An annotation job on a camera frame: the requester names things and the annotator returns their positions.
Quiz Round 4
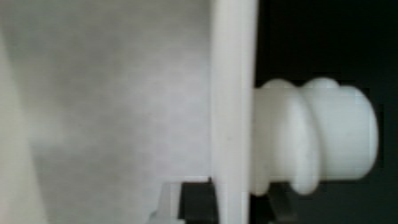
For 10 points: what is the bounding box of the white cabinet body box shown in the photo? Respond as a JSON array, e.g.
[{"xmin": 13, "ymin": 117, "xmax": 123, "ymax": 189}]
[{"xmin": 0, "ymin": 0, "xmax": 258, "ymax": 224}]

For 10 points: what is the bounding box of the white cabinet door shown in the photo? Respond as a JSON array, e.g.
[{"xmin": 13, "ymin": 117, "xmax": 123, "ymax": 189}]
[{"xmin": 251, "ymin": 78, "xmax": 379, "ymax": 195}]

